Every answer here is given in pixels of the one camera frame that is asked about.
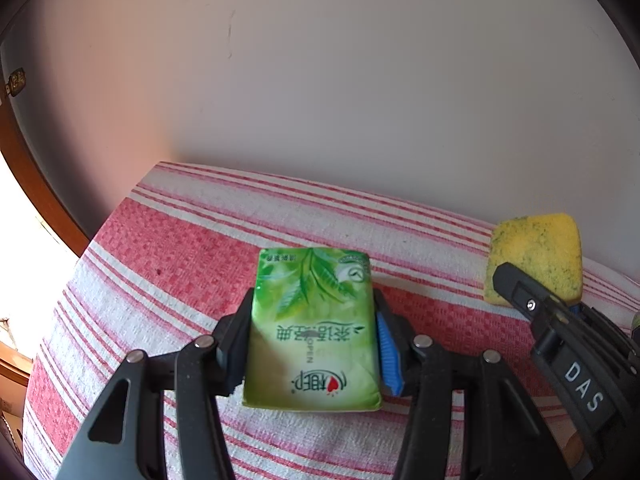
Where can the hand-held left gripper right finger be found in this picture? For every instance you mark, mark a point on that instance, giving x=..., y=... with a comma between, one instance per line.
x=390, y=355

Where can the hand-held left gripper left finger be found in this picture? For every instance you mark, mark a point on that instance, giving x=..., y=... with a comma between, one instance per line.
x=235, y=350

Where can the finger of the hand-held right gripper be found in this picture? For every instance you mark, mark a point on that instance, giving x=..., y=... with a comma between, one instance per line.
x=530, y=302
x=610, y=335

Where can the yellow sponge with speckled top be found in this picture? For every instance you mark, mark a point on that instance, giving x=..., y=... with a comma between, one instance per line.
x=540, y=250

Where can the green tissue pack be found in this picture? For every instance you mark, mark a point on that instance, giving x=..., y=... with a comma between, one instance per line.
x=310, y=330

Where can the red white striped tablecloth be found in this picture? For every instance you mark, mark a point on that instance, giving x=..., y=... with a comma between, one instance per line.
x=175, y=260

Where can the wooden door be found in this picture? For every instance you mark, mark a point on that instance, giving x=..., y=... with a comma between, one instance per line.
x=40, y=185

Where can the brass door latch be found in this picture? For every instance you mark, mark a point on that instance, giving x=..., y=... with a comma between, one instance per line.
x=16, y=81

